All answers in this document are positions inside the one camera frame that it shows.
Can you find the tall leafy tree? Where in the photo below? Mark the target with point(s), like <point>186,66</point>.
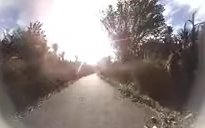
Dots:
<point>133,26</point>

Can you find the dark hedge with reeds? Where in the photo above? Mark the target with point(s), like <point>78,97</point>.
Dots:
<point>163,73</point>

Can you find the leaf-strewn verge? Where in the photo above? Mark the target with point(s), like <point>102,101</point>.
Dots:
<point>146,106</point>

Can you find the grey asphalt path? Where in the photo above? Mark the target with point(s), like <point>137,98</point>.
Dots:
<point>86,106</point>

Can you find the dark shrubs beside path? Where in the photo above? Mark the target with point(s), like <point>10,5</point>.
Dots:
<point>30,66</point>

